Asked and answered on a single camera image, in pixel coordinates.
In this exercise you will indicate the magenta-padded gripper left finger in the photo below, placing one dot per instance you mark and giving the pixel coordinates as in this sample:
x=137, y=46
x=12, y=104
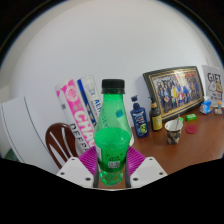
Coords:
x=75, y=170

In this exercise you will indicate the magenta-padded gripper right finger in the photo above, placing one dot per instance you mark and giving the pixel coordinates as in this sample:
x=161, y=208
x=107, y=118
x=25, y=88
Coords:
x=148, y=170

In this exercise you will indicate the green plastic drink bottle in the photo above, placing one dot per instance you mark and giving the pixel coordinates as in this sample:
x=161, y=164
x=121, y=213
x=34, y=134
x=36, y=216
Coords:
x=111, y=146

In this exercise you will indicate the dark wooden chair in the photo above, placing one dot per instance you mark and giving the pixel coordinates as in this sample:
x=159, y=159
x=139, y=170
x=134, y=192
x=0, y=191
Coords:
x=55, y=133

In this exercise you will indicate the patterned paper cup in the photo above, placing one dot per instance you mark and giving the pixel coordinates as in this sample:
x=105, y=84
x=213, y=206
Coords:
x=173, y=135

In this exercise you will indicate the dark blue pump bottle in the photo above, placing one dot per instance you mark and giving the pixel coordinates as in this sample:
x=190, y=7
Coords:
x=140, y=121

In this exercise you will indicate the pink and white shuttlecock tube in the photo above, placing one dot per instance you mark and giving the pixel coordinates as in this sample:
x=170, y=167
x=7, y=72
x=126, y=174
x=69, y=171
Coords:
x=78, y=116

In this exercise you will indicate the small stirring spoon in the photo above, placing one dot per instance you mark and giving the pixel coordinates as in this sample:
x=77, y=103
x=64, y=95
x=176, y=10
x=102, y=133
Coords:
x=178, y=121

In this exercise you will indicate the flat round red coaster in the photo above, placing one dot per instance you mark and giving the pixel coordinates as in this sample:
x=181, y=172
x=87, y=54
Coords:
x=191, y=129

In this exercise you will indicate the small green packet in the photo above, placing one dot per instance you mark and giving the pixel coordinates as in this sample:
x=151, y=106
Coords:
x=191, y=117
x=181, y=119

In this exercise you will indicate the green fabric seat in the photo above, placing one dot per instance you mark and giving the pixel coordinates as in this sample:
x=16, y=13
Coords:
x=10, y=155

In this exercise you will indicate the white lettered shuttlecock tube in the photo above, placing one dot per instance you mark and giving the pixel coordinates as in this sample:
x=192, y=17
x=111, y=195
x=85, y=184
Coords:
x=90, y=93

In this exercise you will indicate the framed group picture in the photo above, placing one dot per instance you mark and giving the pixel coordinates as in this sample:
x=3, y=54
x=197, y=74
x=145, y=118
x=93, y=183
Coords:
x=175, y=90

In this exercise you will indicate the blue tissue pack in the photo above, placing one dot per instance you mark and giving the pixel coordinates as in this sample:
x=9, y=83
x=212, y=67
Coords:
x=206, y=106

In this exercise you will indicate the small beige snack packet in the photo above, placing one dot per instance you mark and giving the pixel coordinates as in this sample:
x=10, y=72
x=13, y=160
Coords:
x=218, y=109

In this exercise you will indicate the white paper gift bag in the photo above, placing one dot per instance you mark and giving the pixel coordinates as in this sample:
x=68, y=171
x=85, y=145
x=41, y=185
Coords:
x=213, y=81

